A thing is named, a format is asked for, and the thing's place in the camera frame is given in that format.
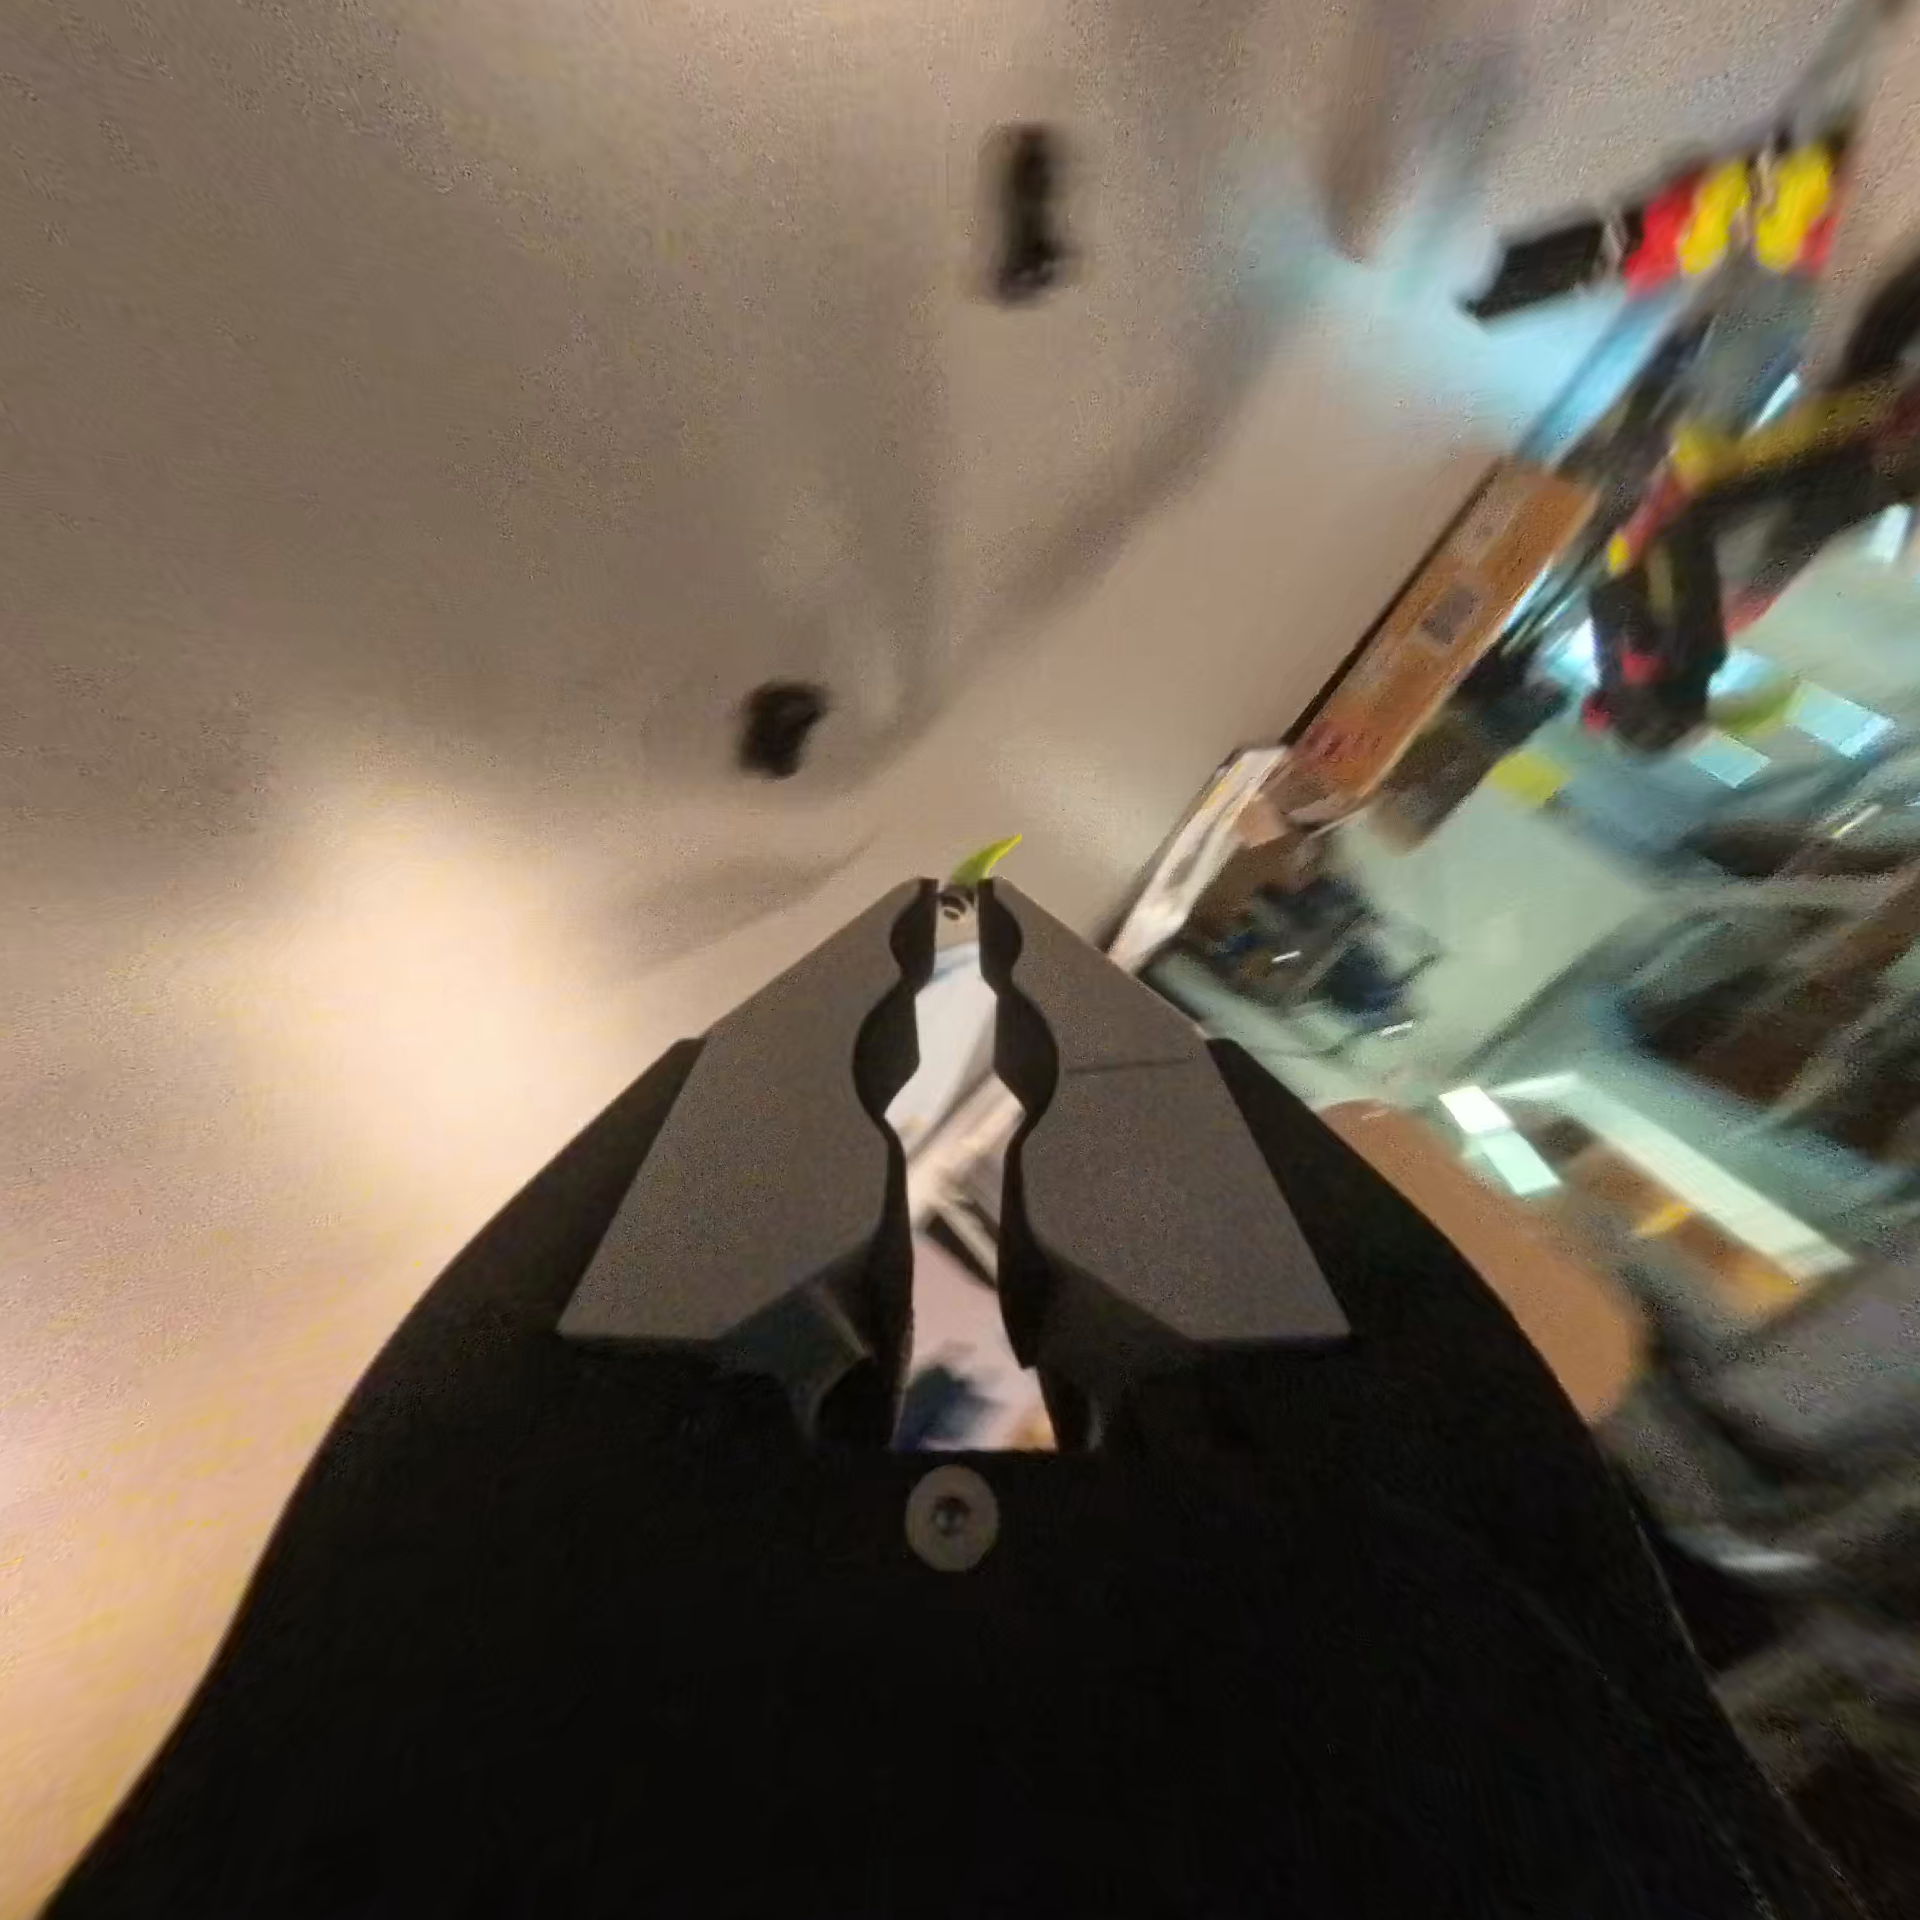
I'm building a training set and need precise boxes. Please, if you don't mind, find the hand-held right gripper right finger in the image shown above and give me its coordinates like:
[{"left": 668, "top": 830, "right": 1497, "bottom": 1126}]
[{"left": 980, "top": 875, "right": 1351, "bottom": 1448}]

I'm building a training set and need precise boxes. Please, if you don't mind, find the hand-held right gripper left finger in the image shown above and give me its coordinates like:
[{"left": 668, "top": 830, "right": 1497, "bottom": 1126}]
[{"left": 554, "top": 877, "right": 940, "bottom": 1447}]

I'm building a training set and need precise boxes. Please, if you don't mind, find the yellow-green lego claw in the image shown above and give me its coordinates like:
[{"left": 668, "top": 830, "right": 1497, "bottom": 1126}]
[{"left": 940, "top": 831, "right": 1028, "bottom": 916}]

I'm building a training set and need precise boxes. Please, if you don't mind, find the black red yellow lego model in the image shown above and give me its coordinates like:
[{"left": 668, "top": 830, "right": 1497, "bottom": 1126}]
[{"left": 1462, "top": 127, "right": 1920, "bottom": 750}]

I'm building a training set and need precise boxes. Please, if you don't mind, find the small black lego piece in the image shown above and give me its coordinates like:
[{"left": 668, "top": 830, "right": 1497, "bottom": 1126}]
[
  {"left": 982, "top": 122, "right": 1079, "bottom": 300},
  {"left": 733, "top": 678, "right": 829, "bottom": 781}
]

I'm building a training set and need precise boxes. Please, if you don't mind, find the orange cardboard lego box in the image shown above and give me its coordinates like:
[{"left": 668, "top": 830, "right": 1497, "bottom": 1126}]
[{"left": 1291, "top": 464, "right": 1607, "bottom": 831}]

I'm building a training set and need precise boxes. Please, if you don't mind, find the closed instruction booklet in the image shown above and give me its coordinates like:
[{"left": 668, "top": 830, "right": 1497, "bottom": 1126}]
[{"left": 1107, "top": 748, "right": 1301, "bottom": 976}]

